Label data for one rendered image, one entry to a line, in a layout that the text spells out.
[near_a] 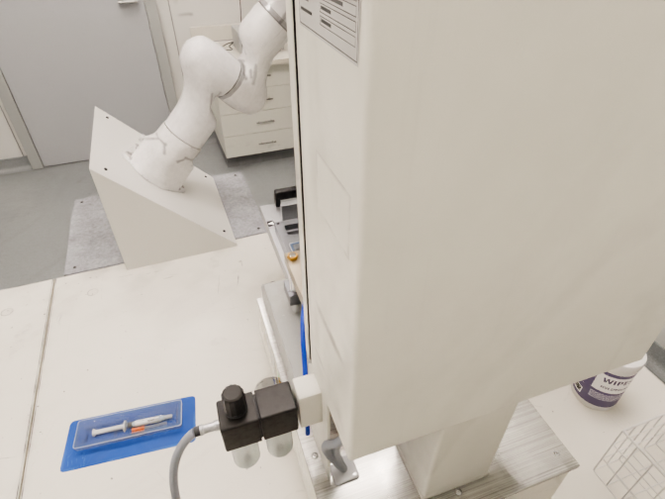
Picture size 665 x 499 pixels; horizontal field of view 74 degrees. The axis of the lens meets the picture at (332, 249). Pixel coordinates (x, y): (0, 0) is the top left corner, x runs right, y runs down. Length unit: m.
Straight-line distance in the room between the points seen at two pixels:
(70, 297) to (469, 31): 1.19
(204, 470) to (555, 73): 0.80
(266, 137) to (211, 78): 2.11
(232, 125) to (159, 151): 1.96
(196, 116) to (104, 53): 2.40
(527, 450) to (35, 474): 0.81
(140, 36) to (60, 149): 1.00
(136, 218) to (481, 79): 1.07
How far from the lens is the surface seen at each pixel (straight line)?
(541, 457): 0.73
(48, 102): 3.73
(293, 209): 0.98
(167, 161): 1.27
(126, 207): 1.20
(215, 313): 1.11
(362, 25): 0.20
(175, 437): 0.93
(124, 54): 3.60
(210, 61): 1.19
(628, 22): 0.27
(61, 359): 1.15
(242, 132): 3.23
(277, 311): 0.74
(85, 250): 1.44
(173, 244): 1.27
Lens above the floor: 1.53
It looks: 38 degrees down
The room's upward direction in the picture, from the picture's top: straight up
